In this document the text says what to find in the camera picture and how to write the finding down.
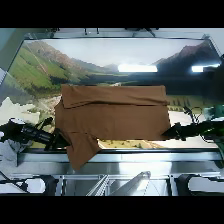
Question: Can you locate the black cable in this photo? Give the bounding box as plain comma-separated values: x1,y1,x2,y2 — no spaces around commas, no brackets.
182,105,205,125

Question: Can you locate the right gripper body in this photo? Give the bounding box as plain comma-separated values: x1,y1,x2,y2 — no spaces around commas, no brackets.
161,122,183,141

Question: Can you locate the silver frame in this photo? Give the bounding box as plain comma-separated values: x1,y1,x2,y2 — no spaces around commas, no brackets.
15,148,224,197

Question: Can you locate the green garment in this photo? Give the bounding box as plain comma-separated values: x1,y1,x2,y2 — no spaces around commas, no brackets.
202,104,224,161

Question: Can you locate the brown T-shirt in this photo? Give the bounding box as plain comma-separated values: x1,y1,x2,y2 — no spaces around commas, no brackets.
54,83,172,172

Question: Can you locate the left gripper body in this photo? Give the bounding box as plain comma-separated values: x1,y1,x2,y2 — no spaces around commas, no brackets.
44,128,72,152

